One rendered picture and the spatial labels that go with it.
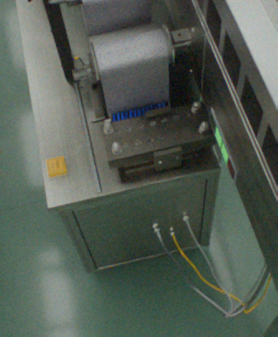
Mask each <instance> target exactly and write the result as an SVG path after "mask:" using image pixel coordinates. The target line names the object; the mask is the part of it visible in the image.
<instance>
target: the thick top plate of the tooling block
mask: <svg viewBox="0 0 278 337"><path fill-rule="evenodd" d="M200 105H201V106H200V107H201V111H200V113H197V114H196V113H193V112H192V107H193V104H189V105H185V106H181V107H178V108H171V109H170V110H171V114H169V115H165V116H161V117H158V118H148V119H146V116H145V115H143V116H140V117H135V118H126V119H122V120H118V121H115V122H112V125H113V133H110V134H107V133H105V132H104V124H102V125H99V126H100V130H101V134H102V138H103V144H104V148H105V152H106V155H107V158H108V164H109V168H110V169H113V168H117V167H120V166H126V165H131V164H134V163H138V162H142V161H148V160H151V159H153V152H159V151H163V150H166V149H170V148H174V147H181V148H182V153H183V152H189V151H193V150H197V149H200V148H203V147H210V146H213V145H217V139H216V137H215V135H214V132H213V129H212V126H211V124H210V121H209V115H208V113H207V110H206V108H205V106H204V102H203V101H202V102H200ZM203 121H205V122H207V123H208V129H209V131H208V133H207V134H201V133H199V126H200V124H201V123H202V122H203ZM115 142H117V143H118V144H119V146H120V147H121V149H122V152H121V153H120V154H119V155H117V156H115V155H113V153H112V148H113V143H115Z"/></svg>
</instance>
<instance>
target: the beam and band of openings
mask: <svg viewBox="0 0 278 337"><path fill-rule="evenodd" d="M194 2H195V4H196V7H197V8H198V9H199V13H200V15H201V17H202V19H203V21H204V25H205V26H206V29H207V31H208V34H209V36H210V38H211V41H212V43H213V48H214V49H215V52H216V54H217V56H218V59H219V61H220V64H221V66H222V67H223V70H224V72H225V75H226V76H227V78H228V82H229V84H230V86H231V88H232V91H233V93H234V95H235V98H236V100H237V103H238V105H239V107H240V109H241V111H242V114H243V116H244V118H245V120H246V122H247V126H248V127H249V129H250V132H251V134H252V137H253V139H254V141H255V144H256V146H257V149H258V151H259V152H260V155H261V157H262V160H263V161H264V166H265V168H266V171H267V173H268V175H269V177H270V179H271V183H272V185H273V186H274V189H275V191H276V194H277V196H278V31H277V30H276V27H275V25H274V23H273V22H272V20H271V18H270V16H269V14H268V12H267V10H266V9H265V7H264V5H263V3H262V1H261V0H194Z"/></svg>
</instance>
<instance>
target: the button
mask: <svg viewBox="0 0 278 337"><path fill-rule="evenodd" d="M46 165H47V171H48V176H49V177H54V176H60V175H64V174H67V173H68V172H67V168H66V163H65V157H64V156H58V157H53V158H50V159H46Z"/></svg>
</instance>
